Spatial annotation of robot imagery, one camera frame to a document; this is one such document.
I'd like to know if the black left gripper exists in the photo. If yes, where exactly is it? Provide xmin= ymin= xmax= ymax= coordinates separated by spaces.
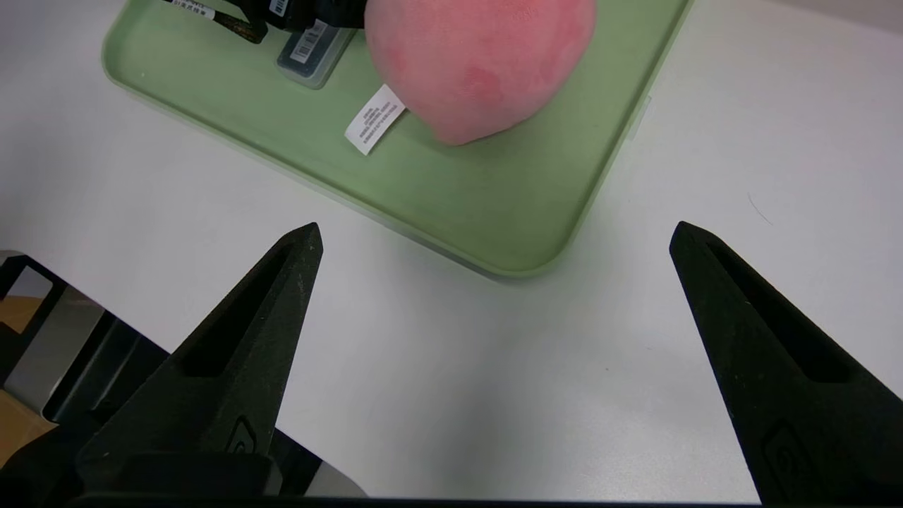
xmin=162 ymin=0 xmax=368 ymax=32

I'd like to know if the light green plastic tray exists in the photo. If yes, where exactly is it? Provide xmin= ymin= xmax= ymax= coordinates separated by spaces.
xmin=101 ymin=0 xmax=696 ymax=280

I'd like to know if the grey pencil lead case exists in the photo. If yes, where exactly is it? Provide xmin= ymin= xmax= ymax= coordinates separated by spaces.
xmin=277 ymin=20 xmax=357 ymax=90

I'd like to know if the pink plush peach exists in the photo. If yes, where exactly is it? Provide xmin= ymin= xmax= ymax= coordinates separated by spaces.
xmin=344 ymin=0 xmax=598 ymax=157

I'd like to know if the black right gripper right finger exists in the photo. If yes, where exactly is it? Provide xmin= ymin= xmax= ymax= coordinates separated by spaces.
xmin=669 ymin=221 xmax=903 ymax=503

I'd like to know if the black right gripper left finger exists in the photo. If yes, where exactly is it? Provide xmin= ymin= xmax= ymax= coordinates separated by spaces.
xmin=76 ymin=222 xmax=324 ymax=499

